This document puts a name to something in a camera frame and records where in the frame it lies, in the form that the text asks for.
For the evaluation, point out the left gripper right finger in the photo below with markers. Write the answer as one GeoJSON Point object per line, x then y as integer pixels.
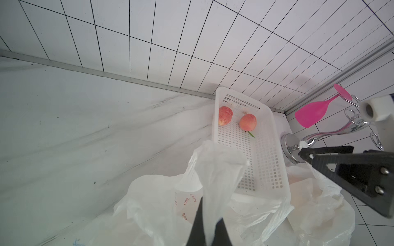
{"type": "Point", "coordinates": [221, 237]}

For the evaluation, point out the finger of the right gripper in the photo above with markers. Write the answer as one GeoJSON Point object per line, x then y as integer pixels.
{"type": "Point", "coordinates": [368, 176]}

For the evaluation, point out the metal glass rack stand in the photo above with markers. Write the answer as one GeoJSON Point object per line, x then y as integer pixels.
{"type": "Point", "coordinates": [340, 129]}

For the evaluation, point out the white basket perforated plastic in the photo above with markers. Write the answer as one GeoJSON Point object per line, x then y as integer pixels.
{"type": "Point", "coordinates": [265, 178]}

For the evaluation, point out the pink wine glass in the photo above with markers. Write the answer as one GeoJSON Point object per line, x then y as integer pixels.
{"type": "Point", "coordinates": [313, 112]}

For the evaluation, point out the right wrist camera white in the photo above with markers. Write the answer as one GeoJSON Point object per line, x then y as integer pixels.
{"type": "Point", "coordinates": [380, 112]}

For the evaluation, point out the white printed plastic bag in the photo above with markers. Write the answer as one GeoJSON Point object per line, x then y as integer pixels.
{"type": "Point", "coordinates": [321, 216]}

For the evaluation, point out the pink peach with leaf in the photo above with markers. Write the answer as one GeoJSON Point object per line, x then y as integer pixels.
{"type": "Point", "coordinates": [248, 123]}

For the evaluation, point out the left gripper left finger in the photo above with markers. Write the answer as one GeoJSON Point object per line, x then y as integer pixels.
{"type": "Point", "coordinates": [197, 236]}

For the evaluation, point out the red peach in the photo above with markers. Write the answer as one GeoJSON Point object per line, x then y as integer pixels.
{"type": "Point", "coordinates": [225, 116]}

